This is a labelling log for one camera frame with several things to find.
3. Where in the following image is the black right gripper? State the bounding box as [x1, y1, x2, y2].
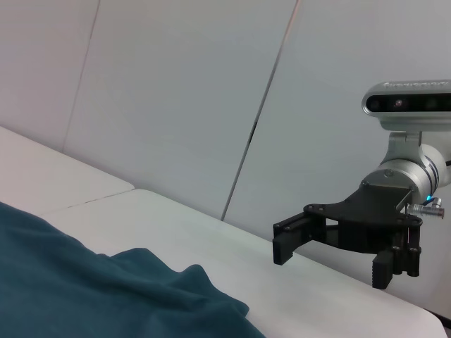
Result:
[272, 181, 424, 290]

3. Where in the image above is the teal blue t-shirt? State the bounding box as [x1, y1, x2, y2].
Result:
[0, 201, 267, 338]

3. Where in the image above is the right wrist cable with plug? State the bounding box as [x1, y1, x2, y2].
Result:
[404, 196, 443, 214]

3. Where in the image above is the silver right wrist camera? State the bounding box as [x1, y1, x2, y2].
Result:
[362, 80, 451, 133]

